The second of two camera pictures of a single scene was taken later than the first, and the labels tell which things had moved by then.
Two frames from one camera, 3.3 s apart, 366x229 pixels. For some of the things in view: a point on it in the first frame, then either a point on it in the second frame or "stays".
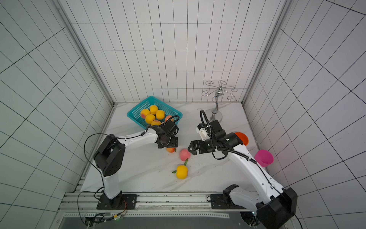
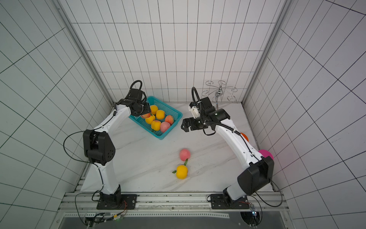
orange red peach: (167, 117) stays
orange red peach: (170, 150) → (147, 115)
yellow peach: (156, 122) stays
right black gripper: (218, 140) → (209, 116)
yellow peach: (149, 118) stays
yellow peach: (182, 171) stays
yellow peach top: (160, 114) stays
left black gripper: (174, 143) → (147, 109)
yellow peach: (153, 109) stays
